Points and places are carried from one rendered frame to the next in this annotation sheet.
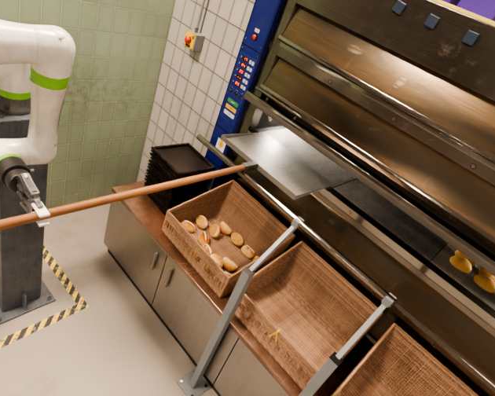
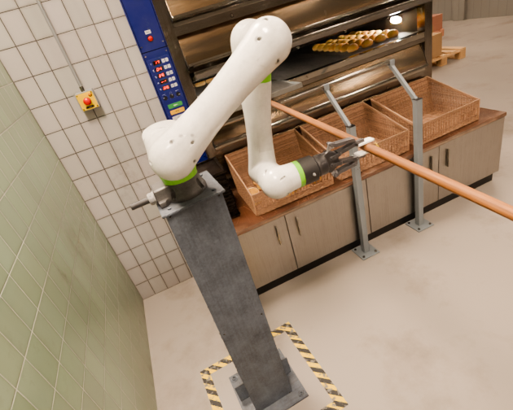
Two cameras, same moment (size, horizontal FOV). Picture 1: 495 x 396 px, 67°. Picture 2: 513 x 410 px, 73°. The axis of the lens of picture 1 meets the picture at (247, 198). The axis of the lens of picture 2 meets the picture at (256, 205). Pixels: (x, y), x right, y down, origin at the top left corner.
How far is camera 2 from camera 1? 174 cm
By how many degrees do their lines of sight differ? 39
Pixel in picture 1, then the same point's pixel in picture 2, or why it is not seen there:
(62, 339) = (324, 337)
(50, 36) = not seen: hidden behind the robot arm
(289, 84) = (205, 45)
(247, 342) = (373, 172)
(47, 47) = not seen: hidden behind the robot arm
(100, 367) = (352, 307)
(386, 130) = (283, 10)
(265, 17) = (146, 15)
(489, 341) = (397, 56)
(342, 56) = not seen: outside the picture
